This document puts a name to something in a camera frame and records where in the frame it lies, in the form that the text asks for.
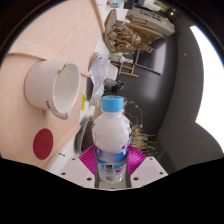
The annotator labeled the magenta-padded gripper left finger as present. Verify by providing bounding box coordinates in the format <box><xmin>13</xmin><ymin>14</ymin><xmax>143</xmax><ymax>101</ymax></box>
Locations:
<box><xmin>56</xmin><ymin>144</ymin><xmax>100</xmax><ymax>189</ymax></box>

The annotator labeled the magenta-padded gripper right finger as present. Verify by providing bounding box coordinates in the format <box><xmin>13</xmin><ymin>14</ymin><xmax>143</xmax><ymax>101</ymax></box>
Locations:
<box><xmin>125</xmin><ymin>145</ymin><xmax>169</xmax><ymax>189</ymax></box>

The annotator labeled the blue-capped white drink bottle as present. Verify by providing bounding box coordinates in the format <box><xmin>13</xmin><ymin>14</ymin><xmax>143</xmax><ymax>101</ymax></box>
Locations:
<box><xmin>91</xmin><ymin>95</ymin><xmax>133</xmax><ymax>184</ymax></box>

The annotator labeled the grey plant saucer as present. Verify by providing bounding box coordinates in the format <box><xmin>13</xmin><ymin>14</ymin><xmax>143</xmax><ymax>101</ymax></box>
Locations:
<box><xmin>74</xmin><ymin>114</ymin><xmax>91</xmax><ymax>154</ymax></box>

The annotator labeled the flat round red coaster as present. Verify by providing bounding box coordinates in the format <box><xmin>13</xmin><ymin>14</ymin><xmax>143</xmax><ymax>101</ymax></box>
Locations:
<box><xmin>32</xmin><ymin>128</ymin><xmax>55</xmax><ymax>161</ymax></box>

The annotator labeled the small yellow marker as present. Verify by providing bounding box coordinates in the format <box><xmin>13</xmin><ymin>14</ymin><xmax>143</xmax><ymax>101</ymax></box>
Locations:
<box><xmin>80</xmin><ymin>93</ymin><xmax>87</xmax><ymax>112</ymax></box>

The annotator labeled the small white cup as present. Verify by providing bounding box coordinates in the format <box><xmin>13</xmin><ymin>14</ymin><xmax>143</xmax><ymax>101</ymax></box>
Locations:
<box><xmin>90</xmin><ymin>92</ymin><xmax>103</xmax><ymax>108</ymax></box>

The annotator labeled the small grey bottle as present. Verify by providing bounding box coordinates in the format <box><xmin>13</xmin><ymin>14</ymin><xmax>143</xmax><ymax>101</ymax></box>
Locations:
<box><xmin>103</xmin><ymin>78</ymin><xmax>125</xmax><ymax>94</ymax></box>

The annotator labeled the white ceramic mug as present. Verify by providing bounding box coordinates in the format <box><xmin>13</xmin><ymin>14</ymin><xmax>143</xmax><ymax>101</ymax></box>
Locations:
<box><xmin>23</xmin><ymin>59</ymin><xmax>82</xmax><ymax>121</ymax></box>

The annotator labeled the spread newspaper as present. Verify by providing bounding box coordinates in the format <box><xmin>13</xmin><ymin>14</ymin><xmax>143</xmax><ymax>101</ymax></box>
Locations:
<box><xmin>88</xmin><ymin>53</ymin><xmax>111</xmax><ymax>101</ymax></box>

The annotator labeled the wooden easel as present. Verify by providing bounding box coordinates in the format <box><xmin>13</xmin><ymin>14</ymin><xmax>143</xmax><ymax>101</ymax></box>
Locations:
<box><xmin>114</xmin><ymin>59</ymin><xmax>140</xmax><ymax>78</ymax></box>

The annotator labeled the clear spray bottle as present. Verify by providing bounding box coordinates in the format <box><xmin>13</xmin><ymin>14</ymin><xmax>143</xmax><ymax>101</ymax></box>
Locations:
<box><xmin>109</xmin><ymin>53</ymin><xmax>134</xmax><ymax>64</ymax></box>

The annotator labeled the light wooden drawing board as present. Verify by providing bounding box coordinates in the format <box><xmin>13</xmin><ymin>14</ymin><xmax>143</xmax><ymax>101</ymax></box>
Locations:
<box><xmin>0</xmin><ymin>0</ymin><xmax>106</xmax><ymax>171</ymax></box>

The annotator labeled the white cabinet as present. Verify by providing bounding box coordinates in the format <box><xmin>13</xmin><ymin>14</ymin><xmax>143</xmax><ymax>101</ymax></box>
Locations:
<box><xmin>128</xmin><ymin>6</ymin><xmax>176</xmax><ymax>38</ymax></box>

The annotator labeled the black wall screen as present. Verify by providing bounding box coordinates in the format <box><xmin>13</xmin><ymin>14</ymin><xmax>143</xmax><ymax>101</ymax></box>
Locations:
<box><xmin>134</xmin><ymin>36</ymin><xmax>168</xmax><ymax>76</ymax></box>

